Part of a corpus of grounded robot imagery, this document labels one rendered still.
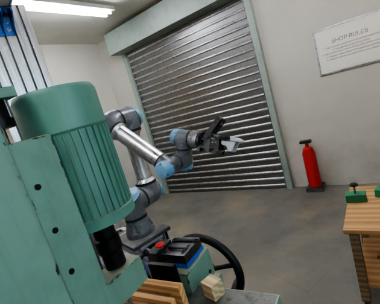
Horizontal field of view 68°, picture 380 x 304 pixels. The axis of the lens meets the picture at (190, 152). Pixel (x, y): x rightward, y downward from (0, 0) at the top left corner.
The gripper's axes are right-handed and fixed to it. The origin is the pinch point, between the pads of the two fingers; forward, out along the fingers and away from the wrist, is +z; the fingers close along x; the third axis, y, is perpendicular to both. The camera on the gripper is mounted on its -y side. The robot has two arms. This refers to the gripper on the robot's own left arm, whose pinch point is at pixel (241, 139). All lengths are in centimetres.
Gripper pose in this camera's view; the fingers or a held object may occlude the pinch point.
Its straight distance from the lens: 116.5
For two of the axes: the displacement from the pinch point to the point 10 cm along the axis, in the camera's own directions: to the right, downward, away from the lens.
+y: -1.5, 9.9, 0.1
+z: 8.0, 1.3, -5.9
